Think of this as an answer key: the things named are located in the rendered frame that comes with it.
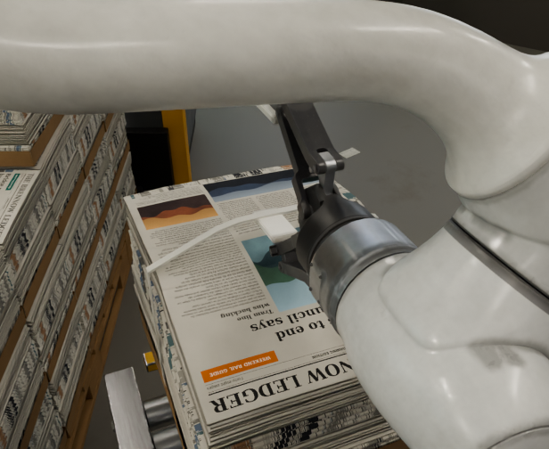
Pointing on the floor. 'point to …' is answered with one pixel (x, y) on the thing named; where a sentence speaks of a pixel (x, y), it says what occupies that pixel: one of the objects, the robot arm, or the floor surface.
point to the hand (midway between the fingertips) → (266, 158)
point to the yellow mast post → (178, 144)
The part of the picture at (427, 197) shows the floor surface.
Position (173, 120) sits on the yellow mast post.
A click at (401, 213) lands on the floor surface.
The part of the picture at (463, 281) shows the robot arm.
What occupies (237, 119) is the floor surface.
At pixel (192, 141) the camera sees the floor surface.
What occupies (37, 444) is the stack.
